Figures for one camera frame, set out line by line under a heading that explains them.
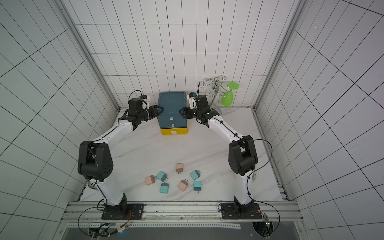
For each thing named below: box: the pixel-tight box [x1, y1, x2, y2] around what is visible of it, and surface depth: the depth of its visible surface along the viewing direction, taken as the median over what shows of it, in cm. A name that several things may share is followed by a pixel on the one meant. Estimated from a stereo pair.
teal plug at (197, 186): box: [193, 181, 202, 194], surface depth 82 cm
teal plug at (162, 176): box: [156, 171, 169, 182], surface depth 85 cm
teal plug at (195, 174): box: [190, 170, 202, 181], surface depth 85 cm
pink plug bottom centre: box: [178, 179, 189, 192], surface depth 82 cm
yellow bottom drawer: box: [160, 127, 188, 136], surface depth 103 cm
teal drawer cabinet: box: [157, 92, 187, 129], surface depth 97 cm
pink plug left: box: [145, 175, 157, 186], surface depth 83 cm
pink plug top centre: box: [176, 163, 184, 174], surface depth 88 cm
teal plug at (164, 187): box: [159, 181, 170, 194], surface depth 81 cm
